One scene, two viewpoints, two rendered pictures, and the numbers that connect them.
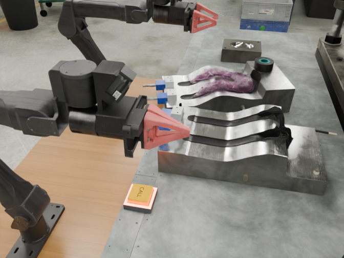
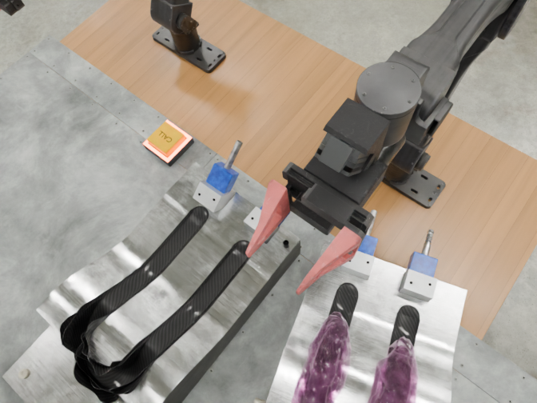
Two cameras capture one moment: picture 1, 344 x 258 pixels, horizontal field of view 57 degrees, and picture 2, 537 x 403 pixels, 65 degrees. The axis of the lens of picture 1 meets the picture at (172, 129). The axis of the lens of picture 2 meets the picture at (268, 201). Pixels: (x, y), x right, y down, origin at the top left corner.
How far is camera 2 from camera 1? 110 cm
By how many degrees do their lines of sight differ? 68
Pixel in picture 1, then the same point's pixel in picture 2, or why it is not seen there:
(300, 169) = (46, 354)
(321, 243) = not seen: outside the picture
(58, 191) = (237, 70)
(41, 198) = (165, 16)
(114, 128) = not seen: outside the picture
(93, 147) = (301, 120)
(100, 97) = not seen: outside the picture
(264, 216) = (56, 268)
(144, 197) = (154, 137)
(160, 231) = (118, 149)
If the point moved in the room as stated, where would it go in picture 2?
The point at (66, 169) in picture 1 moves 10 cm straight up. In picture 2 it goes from (272, 83) to (270, 53)
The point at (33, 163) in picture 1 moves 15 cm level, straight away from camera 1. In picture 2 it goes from (303, 52) to (364, 46)
